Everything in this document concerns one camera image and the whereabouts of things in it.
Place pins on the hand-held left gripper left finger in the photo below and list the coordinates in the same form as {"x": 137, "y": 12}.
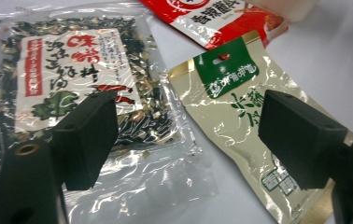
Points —
{"x": 81, "y": 140}

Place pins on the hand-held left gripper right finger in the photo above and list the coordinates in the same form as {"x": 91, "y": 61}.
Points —
{"x": 299, "y": 140}

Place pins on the beige and green snack packet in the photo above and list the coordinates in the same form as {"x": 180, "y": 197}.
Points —
{"x": 227, "y": 124}

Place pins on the red seasoning packet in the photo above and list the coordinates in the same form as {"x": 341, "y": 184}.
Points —
{"x": 215, "y": 25}

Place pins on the white table mat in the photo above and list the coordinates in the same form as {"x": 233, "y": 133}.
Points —
{"x": 321, "y": 62}

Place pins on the clear dried seaweed packet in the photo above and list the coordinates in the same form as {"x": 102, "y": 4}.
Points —
{"x": 72, "y": 56}

